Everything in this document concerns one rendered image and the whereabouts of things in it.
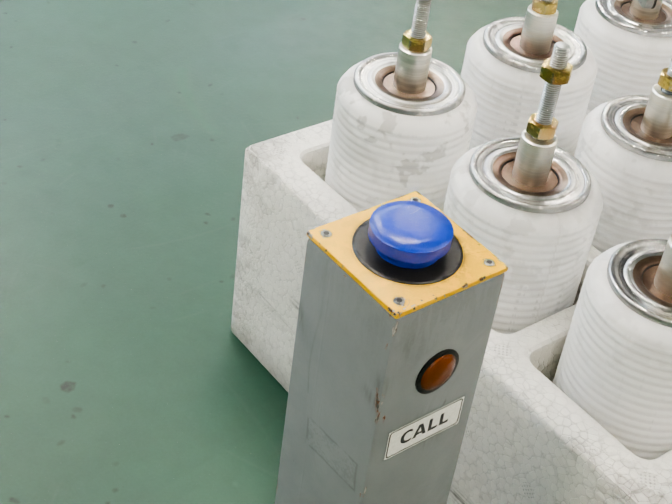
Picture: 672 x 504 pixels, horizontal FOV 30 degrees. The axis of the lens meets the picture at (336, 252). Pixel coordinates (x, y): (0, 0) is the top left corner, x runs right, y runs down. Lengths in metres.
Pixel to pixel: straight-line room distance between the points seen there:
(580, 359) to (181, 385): 0.35
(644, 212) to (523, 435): 0.18
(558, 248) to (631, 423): 0.11
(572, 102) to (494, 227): 0.18
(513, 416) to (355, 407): 0.15
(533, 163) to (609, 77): 0.23
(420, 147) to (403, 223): 0.24
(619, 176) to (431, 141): 0.12
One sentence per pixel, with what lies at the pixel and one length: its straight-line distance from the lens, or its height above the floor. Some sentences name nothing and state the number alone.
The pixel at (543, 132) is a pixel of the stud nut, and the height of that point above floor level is 0.29.
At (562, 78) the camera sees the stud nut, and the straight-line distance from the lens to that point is 0.74.
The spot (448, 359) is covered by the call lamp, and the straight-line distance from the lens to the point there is 0.61.
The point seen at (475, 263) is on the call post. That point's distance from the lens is 0.60.
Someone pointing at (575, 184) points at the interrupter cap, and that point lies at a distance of 0.78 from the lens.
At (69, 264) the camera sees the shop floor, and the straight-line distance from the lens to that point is 1.07.
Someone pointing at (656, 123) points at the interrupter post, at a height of 0.26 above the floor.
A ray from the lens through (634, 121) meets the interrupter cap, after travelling 0.87.
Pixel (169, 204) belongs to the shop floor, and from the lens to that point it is 1.13.
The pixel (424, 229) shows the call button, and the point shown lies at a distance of 0.59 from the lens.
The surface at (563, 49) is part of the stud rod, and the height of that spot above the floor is 0.34.
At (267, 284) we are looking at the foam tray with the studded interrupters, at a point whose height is 0.08.
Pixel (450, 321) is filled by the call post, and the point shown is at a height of 0.29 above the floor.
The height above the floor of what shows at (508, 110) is 0.22.
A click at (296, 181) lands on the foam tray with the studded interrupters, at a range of 0.87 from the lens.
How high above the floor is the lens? 0.68
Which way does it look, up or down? 38 degrees down
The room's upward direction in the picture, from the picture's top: 8 degrees clockwise
